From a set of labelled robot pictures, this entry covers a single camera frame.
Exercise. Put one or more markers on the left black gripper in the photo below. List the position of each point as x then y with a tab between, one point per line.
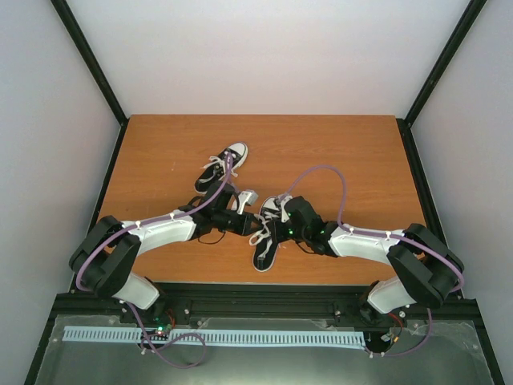
244	227

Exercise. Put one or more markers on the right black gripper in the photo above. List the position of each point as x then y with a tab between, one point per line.
277	233

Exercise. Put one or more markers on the black canvas sneaker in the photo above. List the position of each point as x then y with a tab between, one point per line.
202	188
266	264

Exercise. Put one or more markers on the white lace of sneaker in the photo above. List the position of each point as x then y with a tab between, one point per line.
218	166
264	239

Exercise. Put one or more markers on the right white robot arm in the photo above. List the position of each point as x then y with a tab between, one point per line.
426	271

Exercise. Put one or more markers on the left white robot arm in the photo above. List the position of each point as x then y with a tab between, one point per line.
103	263

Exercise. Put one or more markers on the green lit circuit board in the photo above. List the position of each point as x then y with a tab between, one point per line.
165	324

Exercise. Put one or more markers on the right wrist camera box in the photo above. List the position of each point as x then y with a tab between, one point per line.
283	199

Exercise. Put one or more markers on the black aluminium frame rail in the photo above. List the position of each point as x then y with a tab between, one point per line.
192	303

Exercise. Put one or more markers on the light blue slotted cable duct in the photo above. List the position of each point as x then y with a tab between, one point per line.
226	338

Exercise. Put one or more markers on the right black frame post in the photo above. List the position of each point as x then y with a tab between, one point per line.
453	43

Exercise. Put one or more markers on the black frame post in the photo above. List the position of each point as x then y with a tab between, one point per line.
79	39
453	43

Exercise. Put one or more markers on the left black frame post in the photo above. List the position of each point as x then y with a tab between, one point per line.
79	39

